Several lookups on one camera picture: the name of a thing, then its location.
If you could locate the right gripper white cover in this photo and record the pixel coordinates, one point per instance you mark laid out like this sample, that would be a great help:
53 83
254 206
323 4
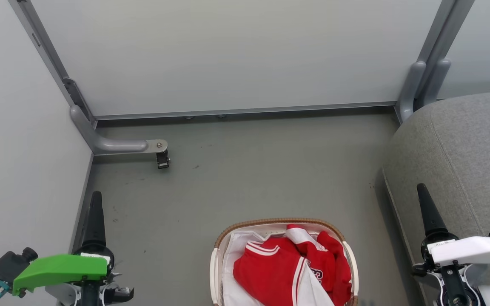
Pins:
470 250

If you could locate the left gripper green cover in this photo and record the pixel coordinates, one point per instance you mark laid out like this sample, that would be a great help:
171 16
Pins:
58 270

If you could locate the red white striped jersey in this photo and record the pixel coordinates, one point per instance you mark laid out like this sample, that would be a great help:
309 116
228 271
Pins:
266 272

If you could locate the grey fabric sofa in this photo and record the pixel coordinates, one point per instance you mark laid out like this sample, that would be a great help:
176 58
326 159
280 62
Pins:
453 148

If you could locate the black caster wheel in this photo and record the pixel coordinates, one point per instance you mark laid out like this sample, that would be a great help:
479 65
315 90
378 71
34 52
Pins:
163 160

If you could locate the white wicker-rim laundry basket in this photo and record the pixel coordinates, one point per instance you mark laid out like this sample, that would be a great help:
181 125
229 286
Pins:
217 255

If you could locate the white basket liner cloth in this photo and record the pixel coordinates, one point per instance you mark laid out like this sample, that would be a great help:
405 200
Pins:
234 255

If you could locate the grey foot with metal bracket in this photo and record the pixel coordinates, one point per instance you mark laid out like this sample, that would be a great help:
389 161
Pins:
113 145

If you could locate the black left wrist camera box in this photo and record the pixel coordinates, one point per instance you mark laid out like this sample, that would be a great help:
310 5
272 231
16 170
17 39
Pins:
9 265

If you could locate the grey partition post with hinge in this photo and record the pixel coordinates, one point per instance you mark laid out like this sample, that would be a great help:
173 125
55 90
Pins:
45 51

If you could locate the grey double partition post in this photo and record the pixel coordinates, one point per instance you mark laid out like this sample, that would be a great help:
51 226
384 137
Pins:
445 29

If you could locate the grey partition bottom rail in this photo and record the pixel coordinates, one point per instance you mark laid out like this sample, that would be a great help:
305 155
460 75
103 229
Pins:
245 111

